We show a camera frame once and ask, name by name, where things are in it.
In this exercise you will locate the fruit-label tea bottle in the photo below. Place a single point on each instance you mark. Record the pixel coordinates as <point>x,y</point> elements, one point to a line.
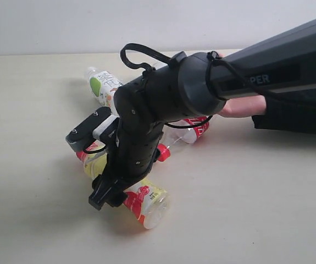
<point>103,86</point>

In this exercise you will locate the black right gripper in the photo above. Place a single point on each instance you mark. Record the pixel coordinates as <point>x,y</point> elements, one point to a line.
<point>130,156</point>

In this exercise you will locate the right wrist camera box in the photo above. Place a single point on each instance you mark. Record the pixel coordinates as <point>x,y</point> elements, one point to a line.
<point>89,130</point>

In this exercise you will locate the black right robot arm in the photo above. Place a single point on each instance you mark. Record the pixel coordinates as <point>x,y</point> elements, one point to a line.
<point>281,69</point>

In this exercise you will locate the yellow red-capped drink bottle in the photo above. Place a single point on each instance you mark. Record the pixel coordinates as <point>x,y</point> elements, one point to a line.
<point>146,201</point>

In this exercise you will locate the black sleeved forearm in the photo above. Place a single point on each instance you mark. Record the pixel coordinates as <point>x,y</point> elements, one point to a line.
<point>286,117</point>

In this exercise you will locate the clear red-label cola bottle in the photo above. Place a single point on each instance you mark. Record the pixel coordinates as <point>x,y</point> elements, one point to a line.
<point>177,140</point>

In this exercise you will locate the open human hand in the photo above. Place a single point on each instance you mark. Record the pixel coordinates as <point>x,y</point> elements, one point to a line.
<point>244,107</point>

